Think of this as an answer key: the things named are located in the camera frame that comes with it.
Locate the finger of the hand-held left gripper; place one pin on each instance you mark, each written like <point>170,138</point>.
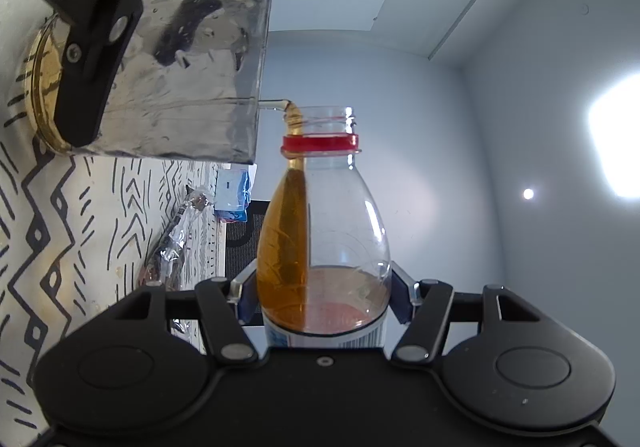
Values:
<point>82,52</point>

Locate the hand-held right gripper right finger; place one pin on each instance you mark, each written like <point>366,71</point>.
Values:
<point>401,297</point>

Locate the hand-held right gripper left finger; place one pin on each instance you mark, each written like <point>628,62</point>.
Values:
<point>248,299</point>

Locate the clear plastic tea bottle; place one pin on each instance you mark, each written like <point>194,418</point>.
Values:
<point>325,237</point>

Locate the clear glass cup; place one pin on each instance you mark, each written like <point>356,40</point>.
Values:
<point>200,92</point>

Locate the black mesh office chair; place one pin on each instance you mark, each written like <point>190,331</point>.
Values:
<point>244,237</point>

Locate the clear plastic wrapper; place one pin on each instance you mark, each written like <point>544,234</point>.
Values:
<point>175,237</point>

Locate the blue and white packet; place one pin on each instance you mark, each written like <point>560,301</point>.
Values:
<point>232,194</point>

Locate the black patterned white tablecloth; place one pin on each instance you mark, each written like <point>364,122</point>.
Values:
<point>45,237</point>

